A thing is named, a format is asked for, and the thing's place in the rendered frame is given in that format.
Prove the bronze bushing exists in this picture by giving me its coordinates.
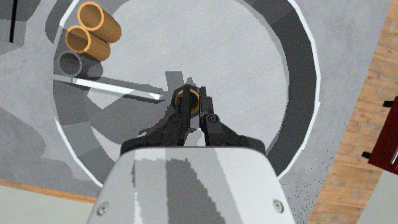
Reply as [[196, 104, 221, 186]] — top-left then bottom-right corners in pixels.
[[65, 25, 111, 61], [78, 1, 122, 43], [175, 89, 199, 114]]

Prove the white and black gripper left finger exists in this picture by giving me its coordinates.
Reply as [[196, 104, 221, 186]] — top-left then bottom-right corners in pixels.
[[120, 86, 191, 155]]

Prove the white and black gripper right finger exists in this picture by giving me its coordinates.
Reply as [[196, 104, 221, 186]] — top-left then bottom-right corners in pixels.
[[199, 86, 266, 156]]

